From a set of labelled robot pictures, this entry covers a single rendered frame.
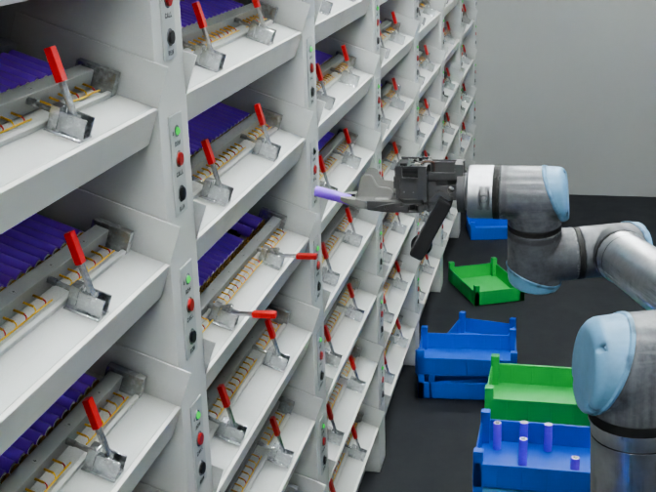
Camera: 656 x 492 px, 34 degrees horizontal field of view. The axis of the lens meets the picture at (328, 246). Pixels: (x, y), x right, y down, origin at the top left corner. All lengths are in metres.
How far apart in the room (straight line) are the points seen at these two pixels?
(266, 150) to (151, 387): 0.54
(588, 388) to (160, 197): 0.55
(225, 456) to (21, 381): 0.66
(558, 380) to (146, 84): 1.70
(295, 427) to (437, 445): 1.07
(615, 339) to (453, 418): 2.01
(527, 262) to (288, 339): 0.47
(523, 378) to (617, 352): 1.46
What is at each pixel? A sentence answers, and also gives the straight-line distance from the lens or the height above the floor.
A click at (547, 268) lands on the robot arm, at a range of 1.85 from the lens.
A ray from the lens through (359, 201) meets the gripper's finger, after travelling 1.84.
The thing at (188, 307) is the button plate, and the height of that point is 1.00.
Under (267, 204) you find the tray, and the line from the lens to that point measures 2.00.
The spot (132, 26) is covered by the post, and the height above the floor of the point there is 1.35.
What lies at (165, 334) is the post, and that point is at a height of 0.98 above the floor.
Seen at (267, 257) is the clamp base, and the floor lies 0.91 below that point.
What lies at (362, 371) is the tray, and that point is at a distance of 2.77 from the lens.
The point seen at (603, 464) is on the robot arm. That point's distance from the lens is 1.37.
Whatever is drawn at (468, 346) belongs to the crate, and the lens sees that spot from 3.53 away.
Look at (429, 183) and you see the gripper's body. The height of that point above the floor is 1.02.
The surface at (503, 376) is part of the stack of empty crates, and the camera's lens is 2.74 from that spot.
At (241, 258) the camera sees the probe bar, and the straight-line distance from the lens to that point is 1.77.
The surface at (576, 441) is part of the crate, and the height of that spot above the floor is 0.34.
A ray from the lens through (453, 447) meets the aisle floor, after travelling 3.12.
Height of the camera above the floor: 1.49
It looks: 18 degrees down
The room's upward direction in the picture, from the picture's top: 2 degrees counter-clockwise
